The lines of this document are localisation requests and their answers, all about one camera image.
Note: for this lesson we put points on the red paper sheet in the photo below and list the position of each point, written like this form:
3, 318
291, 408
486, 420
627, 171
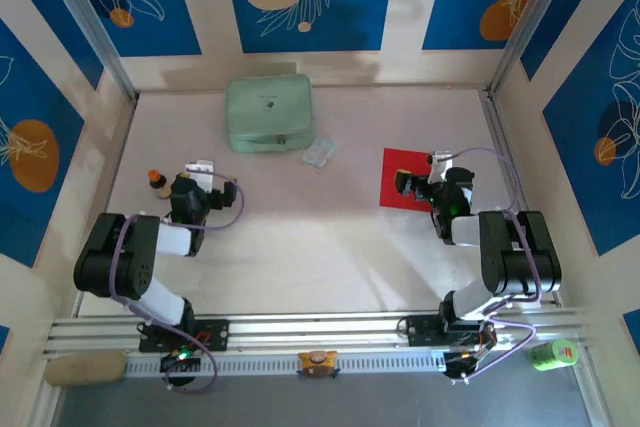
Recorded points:
392, 182

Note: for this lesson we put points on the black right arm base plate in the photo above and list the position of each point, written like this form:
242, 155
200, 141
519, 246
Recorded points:
420, 329

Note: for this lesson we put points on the yellow orange clamp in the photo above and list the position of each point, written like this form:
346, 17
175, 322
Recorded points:
318, 363

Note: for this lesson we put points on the aluminium corner post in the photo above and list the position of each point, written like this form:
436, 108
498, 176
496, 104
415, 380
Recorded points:
530, 22
92, 22

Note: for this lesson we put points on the aluminium side rail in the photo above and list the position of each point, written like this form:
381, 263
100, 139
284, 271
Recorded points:
500, 122
115, 167

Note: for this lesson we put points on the beige foam block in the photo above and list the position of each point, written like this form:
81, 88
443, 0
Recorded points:
85, 369

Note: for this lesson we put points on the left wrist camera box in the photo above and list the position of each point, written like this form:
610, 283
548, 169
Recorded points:
200, 167

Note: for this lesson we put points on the mint green zip pouch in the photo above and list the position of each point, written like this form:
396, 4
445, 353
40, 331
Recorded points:
270, 112

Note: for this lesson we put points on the clear plastic packet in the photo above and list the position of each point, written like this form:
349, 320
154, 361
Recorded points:
319, 153

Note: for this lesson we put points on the green cup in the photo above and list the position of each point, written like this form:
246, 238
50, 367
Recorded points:
552, 354

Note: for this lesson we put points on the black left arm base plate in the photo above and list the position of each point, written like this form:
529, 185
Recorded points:
220, 334

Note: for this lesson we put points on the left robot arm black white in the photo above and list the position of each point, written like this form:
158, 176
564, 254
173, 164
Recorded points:
115, 257

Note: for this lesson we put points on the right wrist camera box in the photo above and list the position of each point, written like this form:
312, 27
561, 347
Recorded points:
441, 159

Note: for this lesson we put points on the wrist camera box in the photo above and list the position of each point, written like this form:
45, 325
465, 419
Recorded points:
441, 159
200, 167

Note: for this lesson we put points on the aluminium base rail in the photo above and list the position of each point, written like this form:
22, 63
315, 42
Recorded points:
310, 329

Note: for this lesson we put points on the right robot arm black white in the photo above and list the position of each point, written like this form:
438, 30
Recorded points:
520, 257

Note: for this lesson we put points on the small brown bottle orange cap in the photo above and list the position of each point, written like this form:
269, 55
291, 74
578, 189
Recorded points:
160, 186

